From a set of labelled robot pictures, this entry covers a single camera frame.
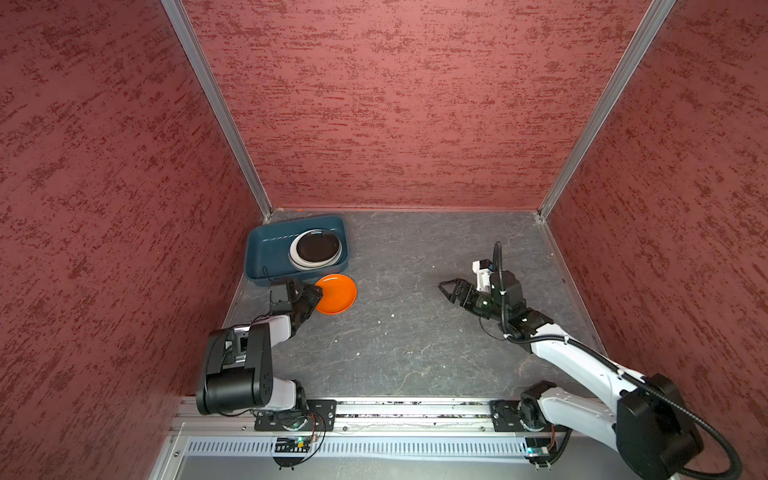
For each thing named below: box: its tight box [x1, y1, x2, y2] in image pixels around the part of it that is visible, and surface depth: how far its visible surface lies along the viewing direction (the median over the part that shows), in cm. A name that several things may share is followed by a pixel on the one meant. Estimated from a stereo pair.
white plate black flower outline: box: [288, 228, 343, 271], surface depth 101 cm
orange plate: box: [315, 274, 358, 315], surface depth 99 cm
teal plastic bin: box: [245, 216, 350, 286], surface depth 106 cm
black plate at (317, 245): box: [296, 230, 340, 261], surface depth 103 cm
